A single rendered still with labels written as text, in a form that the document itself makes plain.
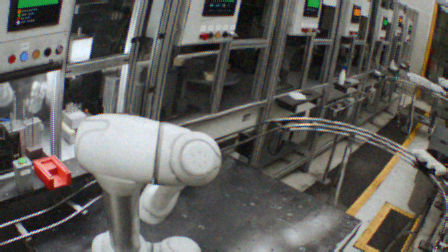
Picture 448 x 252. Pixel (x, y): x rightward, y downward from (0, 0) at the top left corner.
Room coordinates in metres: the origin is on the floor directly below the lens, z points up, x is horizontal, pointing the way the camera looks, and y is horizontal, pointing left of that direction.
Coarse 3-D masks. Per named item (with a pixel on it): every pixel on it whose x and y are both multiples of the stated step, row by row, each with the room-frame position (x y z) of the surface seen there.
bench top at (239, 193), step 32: (224, 160) 2.27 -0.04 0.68; (96, 192) 1.61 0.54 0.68; (192, 192) 1.85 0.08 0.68; (224, 192) 1.92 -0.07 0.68; (256, 192) 1.98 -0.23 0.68; (288, 192) 2.03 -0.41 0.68; (32, 224) 1.19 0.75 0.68; (64, 224) 1.28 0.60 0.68; (96, 224) 1.36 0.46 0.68; (160, 224) 1.51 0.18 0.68; (192, 224) 1.57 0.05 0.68; (224, 224) 1.62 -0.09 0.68; (256, 224) 1.67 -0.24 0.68; (288, 224) 1.71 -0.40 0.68; (320, 224) 1.74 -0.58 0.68; (352, 224) 1.77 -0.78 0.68
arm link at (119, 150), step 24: (96, 120) 0.77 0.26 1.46; (120, 120) 0.78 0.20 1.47; (144, 120) 0.80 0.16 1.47; (96, 144) 0.73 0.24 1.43; (120, 144) 0.73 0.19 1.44; (144, 144) 0.75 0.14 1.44; (96, 168) 0.72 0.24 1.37; (120, 168) 0.72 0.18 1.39; (144, 168) 0.73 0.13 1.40; (120, 192) 0.76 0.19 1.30; (120, 216) 0.83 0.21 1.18; (96, 240) 1.01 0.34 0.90; (120, 240) 0.89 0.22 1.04; (144, 240) 1.06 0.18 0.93
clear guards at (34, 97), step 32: (96, 0) 1.53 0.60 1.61; (128, 0) 1.68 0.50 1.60; (160, 0) 1.85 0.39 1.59; (96, 32) 1.56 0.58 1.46; (128, 32) 1.72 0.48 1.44; (160, 32) 1.89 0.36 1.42; (96, 64) 1.59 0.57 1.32; (0, 96) 1.16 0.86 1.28; (32, 96) 1.30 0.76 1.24; (0, 128) 1.15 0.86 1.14; (32, 128) 1.30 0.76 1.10; (0, 160) 1.14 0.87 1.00; (32, 160) 1.29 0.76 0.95
